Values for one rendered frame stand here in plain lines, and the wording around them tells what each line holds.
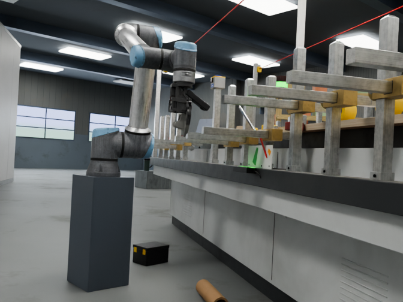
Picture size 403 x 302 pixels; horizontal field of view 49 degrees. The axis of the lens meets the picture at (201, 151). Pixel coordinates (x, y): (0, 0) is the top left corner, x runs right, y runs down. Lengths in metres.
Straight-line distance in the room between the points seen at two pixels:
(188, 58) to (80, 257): 1.28
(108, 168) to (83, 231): 0.36
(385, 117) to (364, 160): 0.44
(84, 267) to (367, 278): 1.44
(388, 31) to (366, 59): 0.43
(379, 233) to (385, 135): 0.27
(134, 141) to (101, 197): 0.36
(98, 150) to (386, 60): 1.81
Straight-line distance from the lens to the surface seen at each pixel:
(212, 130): 1.79
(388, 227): 1.28
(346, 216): 1.43
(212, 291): 2.27
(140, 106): 2.45
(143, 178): 9.22
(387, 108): 1.29
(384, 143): 1.27
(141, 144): 2.49
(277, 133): 1.86
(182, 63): 1.77
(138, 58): 1.84
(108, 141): 2.45
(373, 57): 0.91
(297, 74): 1.10
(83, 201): 2.46
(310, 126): 1.91
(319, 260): 1.96
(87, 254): 2.44
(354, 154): 1.74
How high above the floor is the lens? 0.74
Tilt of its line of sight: 1 degrees up
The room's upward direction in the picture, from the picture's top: 3 degrees clockwise
